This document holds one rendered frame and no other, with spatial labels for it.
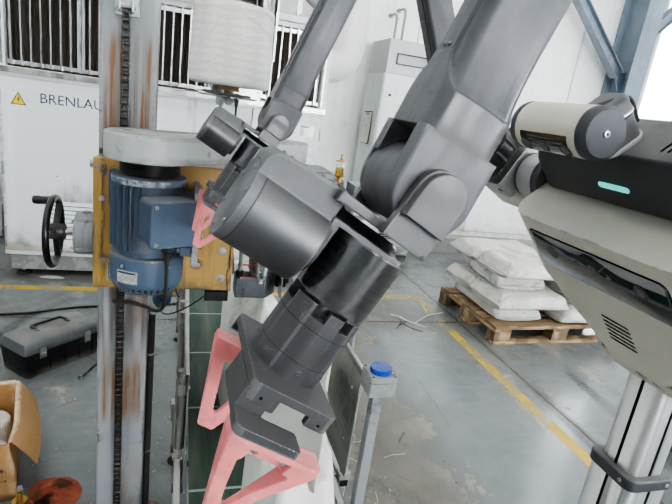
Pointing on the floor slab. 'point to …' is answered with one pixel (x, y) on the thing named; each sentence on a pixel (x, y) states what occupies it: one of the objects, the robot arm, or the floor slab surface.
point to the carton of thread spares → (21, 412)
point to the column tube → (150, 38)
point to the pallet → (557, 333)
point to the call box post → (366, 450)
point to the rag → (55, 491)
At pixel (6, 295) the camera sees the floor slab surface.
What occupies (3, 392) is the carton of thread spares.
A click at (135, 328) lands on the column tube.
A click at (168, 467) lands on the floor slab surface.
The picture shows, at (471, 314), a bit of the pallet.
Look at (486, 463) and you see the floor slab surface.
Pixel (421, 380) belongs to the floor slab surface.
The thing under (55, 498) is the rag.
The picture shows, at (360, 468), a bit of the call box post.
